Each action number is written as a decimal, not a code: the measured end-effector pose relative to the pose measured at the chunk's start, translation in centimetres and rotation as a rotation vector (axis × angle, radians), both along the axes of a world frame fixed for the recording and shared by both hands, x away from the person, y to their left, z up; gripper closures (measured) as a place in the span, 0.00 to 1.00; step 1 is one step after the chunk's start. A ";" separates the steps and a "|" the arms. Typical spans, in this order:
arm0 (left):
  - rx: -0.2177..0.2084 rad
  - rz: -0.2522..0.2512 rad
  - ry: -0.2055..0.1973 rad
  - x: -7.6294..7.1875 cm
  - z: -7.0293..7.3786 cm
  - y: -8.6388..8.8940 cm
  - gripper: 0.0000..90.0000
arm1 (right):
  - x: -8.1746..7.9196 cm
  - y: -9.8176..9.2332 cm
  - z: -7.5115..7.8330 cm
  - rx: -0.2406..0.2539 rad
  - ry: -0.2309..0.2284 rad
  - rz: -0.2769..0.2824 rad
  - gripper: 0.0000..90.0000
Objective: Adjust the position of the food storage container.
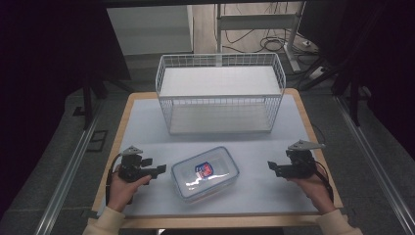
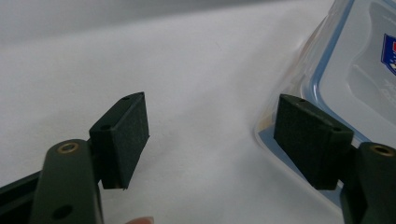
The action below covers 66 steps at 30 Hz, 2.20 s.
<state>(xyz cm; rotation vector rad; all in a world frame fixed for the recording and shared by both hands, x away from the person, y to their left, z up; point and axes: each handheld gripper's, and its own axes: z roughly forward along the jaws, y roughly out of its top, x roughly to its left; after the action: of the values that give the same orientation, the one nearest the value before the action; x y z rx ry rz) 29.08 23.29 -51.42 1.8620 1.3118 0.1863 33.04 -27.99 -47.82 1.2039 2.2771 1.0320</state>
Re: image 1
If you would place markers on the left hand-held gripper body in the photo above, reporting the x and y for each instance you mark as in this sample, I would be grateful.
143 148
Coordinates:
131 167

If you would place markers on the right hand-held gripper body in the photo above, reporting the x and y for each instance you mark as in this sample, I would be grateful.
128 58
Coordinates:
300 164

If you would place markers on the clear plastic food container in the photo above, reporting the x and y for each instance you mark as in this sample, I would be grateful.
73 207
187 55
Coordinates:
205 174

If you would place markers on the person's left hand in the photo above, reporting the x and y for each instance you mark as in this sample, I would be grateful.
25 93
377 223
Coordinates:
125 192

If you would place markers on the person's right hand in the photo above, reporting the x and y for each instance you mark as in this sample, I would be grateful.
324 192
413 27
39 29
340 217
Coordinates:
313 191

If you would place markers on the white table mat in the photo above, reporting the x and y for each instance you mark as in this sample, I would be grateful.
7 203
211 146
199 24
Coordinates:
261 169

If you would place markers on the black stand leg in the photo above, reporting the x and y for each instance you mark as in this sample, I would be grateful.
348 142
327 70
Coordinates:
87 101
354 101

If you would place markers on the white power strip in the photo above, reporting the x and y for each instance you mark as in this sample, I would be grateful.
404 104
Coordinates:
317 73

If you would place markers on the dark curtain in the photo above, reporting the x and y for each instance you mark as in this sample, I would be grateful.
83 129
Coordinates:
378 58
42 65

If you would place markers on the black floor bracket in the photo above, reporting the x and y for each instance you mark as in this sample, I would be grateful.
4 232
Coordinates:
97 141

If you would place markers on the aluminium floor rail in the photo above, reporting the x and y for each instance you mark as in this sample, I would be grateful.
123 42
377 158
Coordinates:
70 173
375 163

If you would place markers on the white metal desk frame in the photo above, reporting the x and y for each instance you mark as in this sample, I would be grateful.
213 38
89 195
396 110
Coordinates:
257 22

